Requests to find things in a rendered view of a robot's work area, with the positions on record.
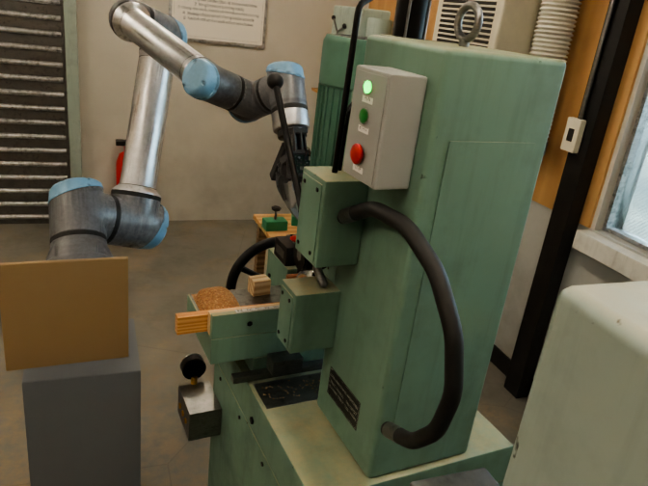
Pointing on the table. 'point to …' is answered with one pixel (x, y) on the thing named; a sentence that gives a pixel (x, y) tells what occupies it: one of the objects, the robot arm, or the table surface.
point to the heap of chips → (214, 298)
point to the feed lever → (292, 173)
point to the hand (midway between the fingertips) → (297, 214)
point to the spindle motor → (333, 94)
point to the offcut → (258, 284)
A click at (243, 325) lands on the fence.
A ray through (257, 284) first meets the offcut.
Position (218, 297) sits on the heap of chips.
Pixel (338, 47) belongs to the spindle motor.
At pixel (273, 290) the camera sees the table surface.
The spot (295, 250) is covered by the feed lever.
